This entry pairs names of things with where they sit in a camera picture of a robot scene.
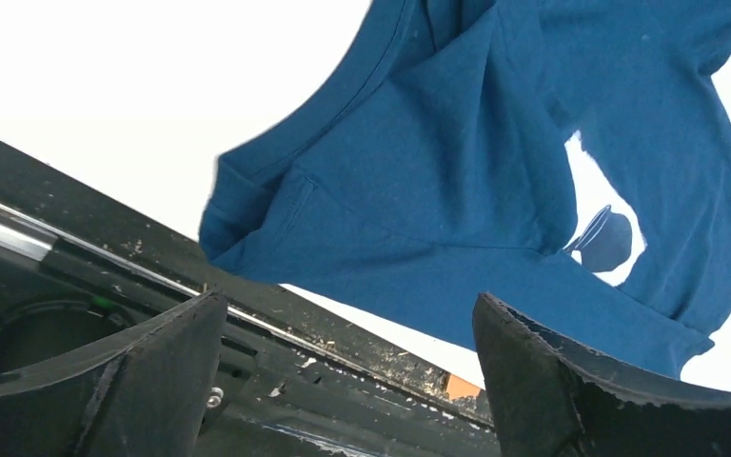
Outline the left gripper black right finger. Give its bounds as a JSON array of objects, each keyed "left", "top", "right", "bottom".
[{"left": 472, "top": 294, "right": 731, "bottom": 457}]

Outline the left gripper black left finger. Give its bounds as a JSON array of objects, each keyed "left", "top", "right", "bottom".
[{"left": 0, "top": 292, "right": 227, "bottom": 456}]

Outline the blue t shirt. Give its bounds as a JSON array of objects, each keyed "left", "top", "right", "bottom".
[{"left": 199, "top": 1, "right": 731, "bottom": 377}]

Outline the brown tape piece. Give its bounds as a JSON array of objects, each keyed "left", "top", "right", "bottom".
[{"left": 444, "top": 373, "right": 483, "bottom": 402}]

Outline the black mounting base rail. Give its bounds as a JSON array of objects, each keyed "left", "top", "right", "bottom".
[{"left": 0, "top": 141, "right": 500, "bottom": 456}]

